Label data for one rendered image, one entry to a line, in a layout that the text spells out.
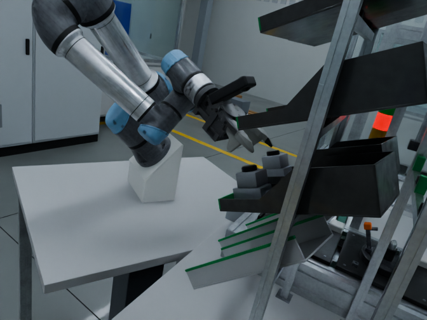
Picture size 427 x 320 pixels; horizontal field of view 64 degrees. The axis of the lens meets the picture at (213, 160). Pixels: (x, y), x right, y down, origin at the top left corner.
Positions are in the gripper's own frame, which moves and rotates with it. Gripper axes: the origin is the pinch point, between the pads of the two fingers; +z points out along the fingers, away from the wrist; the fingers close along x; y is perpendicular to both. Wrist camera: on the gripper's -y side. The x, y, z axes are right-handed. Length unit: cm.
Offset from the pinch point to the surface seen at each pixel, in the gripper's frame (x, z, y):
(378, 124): -46.4, 10.9, -11.0
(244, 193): 16.2, 8.6, 2.1
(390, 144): -0.4, 19.3, -18.8
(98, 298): -28, -26, 152
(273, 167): 2.1, 6.2, 0.9
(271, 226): 6.1, 15.5, 9.2
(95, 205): 4, -32, 61
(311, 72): -813, -275, 150
